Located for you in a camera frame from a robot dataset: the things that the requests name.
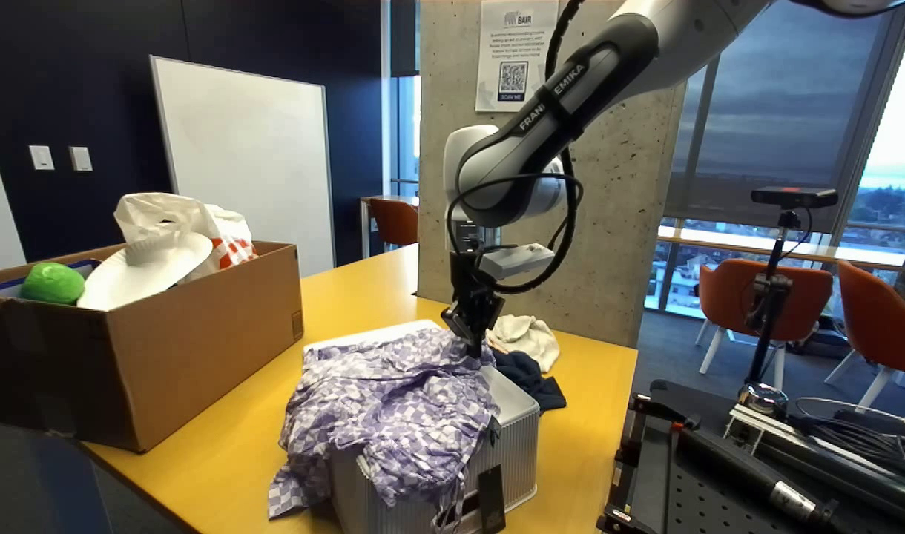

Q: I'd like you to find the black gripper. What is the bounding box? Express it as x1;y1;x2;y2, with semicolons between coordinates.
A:
443;248;504;358

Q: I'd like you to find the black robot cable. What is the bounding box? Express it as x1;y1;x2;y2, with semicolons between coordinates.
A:
443;0;584;298

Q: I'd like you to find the white bag with red print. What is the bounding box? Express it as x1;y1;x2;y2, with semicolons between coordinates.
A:
111;190;259;285

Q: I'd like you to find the white window counter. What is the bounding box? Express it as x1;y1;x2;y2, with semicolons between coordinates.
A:
656;221;905;273

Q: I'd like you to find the white bowl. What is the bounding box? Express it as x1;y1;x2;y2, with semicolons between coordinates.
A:
74;229;218;315

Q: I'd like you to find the black metal equipment frame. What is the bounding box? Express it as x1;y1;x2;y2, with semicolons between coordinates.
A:
598;380;905;534

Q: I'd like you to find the dark blue cloth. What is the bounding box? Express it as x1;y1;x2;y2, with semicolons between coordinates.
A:
491;347;569;413

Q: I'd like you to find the paper notice with QR code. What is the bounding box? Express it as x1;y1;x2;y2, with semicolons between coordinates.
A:
472;0;564;116

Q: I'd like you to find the grey concrete pillar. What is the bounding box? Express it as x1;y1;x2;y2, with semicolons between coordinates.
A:
415;0;699;350

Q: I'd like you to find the cream white cloth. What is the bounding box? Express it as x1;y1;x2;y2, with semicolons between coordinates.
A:
485;312;564;374

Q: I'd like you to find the large white board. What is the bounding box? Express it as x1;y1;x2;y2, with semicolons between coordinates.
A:
148;54;338;278

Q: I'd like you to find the purple patterned cloth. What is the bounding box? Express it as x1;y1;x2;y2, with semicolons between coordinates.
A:
268;324;503;522

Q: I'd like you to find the orange chair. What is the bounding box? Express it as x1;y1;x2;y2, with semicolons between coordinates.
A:
359;192;421;255
823;257;905;417
699;257;838;389

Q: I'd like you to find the green ball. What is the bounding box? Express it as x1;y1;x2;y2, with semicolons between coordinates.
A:
19;261;90;309

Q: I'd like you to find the black camera stand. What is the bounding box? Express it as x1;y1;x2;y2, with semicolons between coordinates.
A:
742;205;807;396

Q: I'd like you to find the white plastic basket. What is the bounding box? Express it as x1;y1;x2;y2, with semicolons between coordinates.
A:
299;318;544;534

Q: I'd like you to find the black stereo camera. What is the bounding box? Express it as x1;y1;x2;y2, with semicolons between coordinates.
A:
748;184;839;211

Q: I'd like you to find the brown cardboard box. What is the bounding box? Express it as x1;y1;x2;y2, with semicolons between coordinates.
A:
0;239;305;456

